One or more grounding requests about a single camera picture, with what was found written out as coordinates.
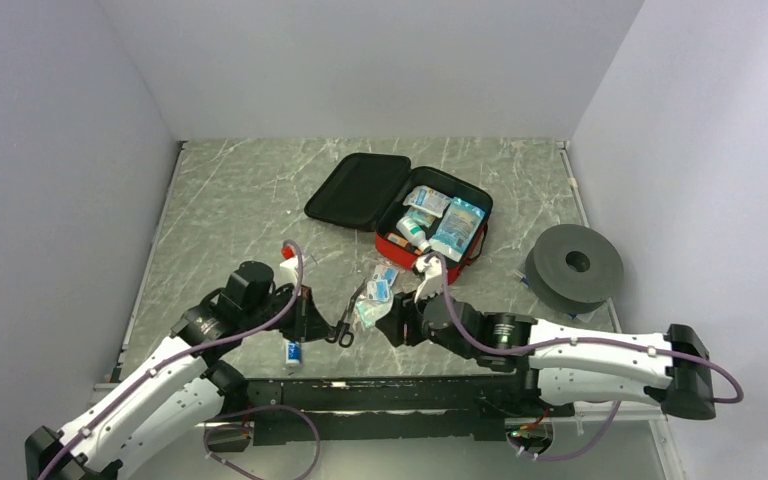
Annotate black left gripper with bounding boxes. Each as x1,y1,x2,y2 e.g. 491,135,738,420
242,283,334,342

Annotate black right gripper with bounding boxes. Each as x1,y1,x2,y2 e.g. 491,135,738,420
376,279,477,359

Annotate white bandage roll blue label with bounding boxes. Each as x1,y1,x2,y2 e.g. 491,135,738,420
284,341,303,368

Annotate black handled scissors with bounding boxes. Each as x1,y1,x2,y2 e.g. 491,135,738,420
325,278,367,348

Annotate alcohol wipes clear bag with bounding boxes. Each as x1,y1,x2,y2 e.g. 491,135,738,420
366,264,399,303

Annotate brown bottle orange cap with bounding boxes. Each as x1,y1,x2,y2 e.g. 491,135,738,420
386,232,423,256

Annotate white bottle green label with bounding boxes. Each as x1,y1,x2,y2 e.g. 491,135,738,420
396,216,431,253

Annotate teal header small items bag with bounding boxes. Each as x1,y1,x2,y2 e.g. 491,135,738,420
406,207,438,228

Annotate red medicine kit case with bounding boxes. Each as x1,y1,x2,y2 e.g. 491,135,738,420
304,152,493,284

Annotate blue cotton swab packet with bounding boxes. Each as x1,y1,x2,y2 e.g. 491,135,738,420
429,197,486,262

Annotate white gauze dressing packet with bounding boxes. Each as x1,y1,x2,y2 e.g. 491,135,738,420
403,185,452,218

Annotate adhesive bandages clear bag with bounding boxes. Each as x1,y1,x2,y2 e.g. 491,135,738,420
353,295,393,329

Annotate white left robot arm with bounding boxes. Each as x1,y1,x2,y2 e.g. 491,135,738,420
25,261,353,479

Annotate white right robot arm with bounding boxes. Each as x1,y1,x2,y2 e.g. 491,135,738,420
375,294,716,420

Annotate grey filament spool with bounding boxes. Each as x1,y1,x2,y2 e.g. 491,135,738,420
523,224,625,316

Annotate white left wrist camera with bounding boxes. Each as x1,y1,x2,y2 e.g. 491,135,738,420
275,245,318,286

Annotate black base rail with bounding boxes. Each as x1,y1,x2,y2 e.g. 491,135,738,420
241,374,577,446

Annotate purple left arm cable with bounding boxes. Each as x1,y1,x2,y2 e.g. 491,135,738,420
36,239,322,480

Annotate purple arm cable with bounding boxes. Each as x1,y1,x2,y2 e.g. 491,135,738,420
36,239,322,480
423,254,745,464

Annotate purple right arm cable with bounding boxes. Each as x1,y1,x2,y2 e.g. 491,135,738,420
423,254,745,464

